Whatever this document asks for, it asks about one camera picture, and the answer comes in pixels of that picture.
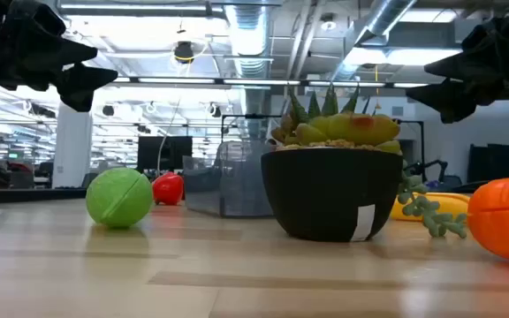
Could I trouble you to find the black background racks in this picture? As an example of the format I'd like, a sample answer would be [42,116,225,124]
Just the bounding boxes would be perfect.
[467,143,509,184]

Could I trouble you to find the succulent plant in black pot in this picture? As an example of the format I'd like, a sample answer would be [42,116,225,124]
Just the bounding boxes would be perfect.
[261,83,469,243]

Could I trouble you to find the red toy apple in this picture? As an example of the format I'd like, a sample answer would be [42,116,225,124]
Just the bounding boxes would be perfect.
[151,171,186,207]

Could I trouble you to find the orange toy fruit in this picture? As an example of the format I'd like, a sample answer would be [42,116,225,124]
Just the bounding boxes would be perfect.
[467,174,509,267]

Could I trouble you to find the light green toy mango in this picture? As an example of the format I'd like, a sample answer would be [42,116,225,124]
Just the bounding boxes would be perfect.
[85,166,154,230]

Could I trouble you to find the grey translucent plastic container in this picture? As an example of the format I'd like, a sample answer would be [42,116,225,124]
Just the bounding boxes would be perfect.
[182,140,278,218]

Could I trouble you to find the overhead light bar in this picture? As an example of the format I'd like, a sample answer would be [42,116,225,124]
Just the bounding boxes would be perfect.
[111,75,433,90]

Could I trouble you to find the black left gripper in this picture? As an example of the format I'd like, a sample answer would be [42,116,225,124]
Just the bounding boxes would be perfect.
[0,0,119,113]

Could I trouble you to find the dark background monitors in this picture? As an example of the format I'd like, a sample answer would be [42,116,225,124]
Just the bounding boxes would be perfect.
[137,135,194,173]

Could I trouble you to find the black ceiling dome sensor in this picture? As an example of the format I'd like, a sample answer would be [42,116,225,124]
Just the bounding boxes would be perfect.
[173,40,195,64]

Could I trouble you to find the white room pillar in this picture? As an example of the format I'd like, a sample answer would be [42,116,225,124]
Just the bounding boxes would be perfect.
[52,102,94,189]

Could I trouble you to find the silver round ceiling duct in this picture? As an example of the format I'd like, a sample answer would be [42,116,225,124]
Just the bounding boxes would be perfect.
[224,4,275,80]

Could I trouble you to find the yellow toy banana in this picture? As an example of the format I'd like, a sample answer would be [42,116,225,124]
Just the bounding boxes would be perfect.
[390,192,472,223]

